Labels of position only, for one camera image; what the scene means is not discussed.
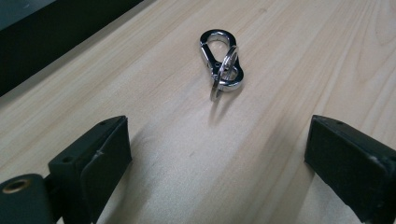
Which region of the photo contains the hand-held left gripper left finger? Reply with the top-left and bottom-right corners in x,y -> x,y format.
48,115 -> 133,224

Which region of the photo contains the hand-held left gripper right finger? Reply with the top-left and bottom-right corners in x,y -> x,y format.
304,114 -> 396,224

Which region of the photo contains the silver key ring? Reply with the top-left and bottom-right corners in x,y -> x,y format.
209,45 -> 240,103

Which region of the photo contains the silver carabiner clip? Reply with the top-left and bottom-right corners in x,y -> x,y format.
199,29 -> 245,92

